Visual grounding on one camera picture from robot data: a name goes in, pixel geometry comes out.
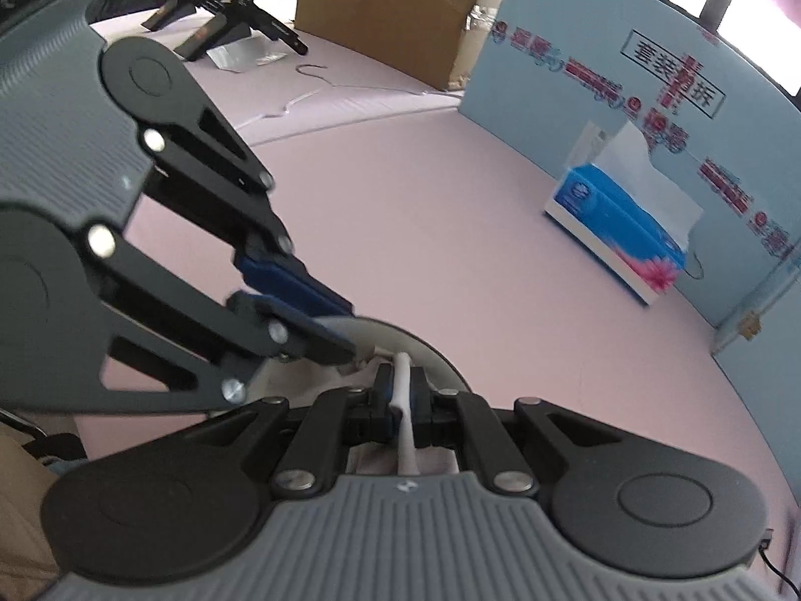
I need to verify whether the white tissue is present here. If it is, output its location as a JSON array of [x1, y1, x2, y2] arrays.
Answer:
[[345, 353, 459, 476]]

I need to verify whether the white ceramic bowl black rim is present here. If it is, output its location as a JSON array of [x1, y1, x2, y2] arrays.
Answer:
[[246, 316, 470, 408]]

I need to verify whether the clear plastic bag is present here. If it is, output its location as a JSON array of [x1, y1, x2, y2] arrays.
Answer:
[[206, 34, 288, 73]]

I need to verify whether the spare black handheld gripper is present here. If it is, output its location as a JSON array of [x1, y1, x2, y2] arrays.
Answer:
[[143, 0, 308, 61]]

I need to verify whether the brown cardboard box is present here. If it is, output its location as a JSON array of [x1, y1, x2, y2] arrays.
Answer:
[[294, 0, 478, 90]]

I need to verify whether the blue tissue box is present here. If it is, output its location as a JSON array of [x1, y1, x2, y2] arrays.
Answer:
[[544, 122, 703, 306]]

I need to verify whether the light blue foam board partition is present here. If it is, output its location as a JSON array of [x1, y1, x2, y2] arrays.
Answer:
[[457, 0, 801, 452]]

